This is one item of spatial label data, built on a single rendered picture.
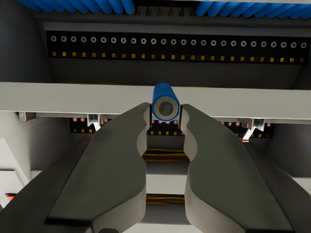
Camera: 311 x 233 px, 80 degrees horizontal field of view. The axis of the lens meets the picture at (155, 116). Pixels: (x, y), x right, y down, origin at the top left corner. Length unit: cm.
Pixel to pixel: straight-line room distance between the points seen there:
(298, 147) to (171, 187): 32
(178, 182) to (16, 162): 32
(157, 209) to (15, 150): 44
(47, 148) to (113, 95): 28
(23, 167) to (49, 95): 19
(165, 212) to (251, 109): 45
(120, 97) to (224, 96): 16
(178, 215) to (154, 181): 27
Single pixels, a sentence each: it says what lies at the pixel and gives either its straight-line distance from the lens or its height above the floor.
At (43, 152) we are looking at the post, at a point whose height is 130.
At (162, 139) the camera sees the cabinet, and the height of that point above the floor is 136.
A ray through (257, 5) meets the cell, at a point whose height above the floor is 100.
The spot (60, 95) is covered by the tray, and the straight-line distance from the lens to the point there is 32.
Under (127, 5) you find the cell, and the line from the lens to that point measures 34.
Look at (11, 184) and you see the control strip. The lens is 51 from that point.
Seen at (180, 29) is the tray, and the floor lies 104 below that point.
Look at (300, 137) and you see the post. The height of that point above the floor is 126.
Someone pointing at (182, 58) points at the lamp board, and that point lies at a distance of 41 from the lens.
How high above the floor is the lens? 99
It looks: 33 degrees up
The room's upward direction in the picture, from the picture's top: 178 degrees counter-clockwise
